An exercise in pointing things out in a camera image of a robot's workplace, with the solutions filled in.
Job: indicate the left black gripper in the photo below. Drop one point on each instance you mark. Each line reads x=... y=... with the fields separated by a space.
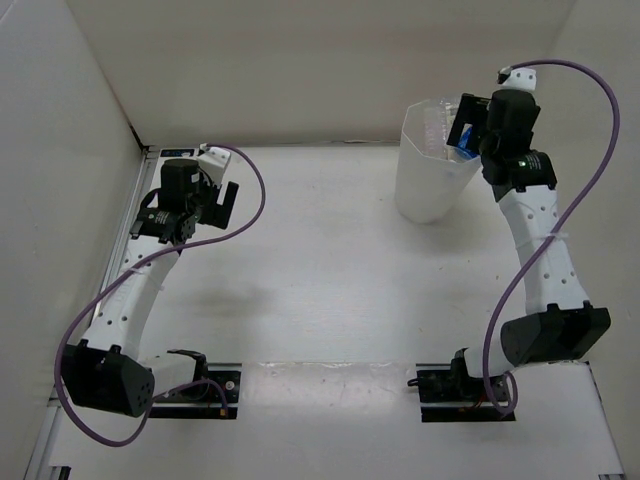
x=219 y=215

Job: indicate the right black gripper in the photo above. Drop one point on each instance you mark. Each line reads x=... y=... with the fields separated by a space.
x=472 y=110

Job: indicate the large green label bottle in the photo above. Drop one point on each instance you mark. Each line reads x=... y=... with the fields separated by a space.
x=438 y=115

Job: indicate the blue label plastic bottle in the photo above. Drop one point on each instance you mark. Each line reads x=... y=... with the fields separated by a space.
x=460 y=153

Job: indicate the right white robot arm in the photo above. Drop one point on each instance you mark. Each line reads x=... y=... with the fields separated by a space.
x=560 y=323

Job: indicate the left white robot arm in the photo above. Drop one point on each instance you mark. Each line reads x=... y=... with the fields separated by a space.
x=103 y=371

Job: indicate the white plastic bin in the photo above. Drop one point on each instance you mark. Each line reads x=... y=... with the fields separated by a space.
x=426 y=188

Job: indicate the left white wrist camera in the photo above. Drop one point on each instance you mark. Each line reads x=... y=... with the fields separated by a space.
x=214 y=161

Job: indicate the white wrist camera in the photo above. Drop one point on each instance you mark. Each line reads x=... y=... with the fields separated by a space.
x=521 y=79
x=214 y=161

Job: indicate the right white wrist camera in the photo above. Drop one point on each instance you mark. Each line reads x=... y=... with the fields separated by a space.
x=521 y=79

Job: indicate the left aluminium frame rail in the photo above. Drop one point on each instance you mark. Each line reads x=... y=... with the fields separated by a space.
x=38 y=466

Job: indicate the aluminium frame rail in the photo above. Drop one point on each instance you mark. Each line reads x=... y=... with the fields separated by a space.
x=561 y=424
x=38 y=466

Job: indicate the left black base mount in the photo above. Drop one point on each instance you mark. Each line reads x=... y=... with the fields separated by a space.
x=204 y=402

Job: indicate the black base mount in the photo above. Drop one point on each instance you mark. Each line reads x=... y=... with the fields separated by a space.
x=448 y=395
x=204 y=402

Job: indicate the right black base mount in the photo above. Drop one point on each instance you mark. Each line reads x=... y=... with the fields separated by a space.
x=448 y=395

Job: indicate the right aluminium frame rail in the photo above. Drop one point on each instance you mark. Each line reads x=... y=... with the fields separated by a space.
x=561 y=424

